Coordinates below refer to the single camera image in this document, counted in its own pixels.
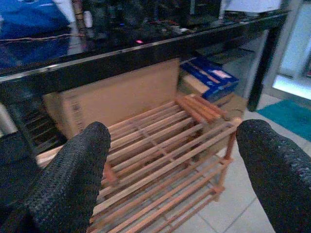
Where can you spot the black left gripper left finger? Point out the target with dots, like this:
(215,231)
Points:
(70,174)

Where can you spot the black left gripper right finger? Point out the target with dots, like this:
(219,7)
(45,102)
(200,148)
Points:
(277,170)

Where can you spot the teal floor mat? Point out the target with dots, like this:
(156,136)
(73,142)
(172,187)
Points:
(291,116)

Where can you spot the small brown cardboard box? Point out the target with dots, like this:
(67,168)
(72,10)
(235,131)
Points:
(234,105)

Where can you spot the wooden slatted shoe rack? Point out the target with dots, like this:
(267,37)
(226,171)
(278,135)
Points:
(158,145)

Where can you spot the large brown cardboard box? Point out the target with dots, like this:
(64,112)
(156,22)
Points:
(121,97)

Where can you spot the blue printed carton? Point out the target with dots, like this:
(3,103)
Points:
(218,89)

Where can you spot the glossy black table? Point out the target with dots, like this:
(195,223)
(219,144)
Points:
(97,63)

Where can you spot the glass sliding door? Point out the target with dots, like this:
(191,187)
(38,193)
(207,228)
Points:
(296,48)

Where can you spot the small white bottle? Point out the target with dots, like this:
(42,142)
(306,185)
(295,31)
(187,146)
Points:
(88,19)

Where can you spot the blue fabric bag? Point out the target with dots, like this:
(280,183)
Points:
(29,17)

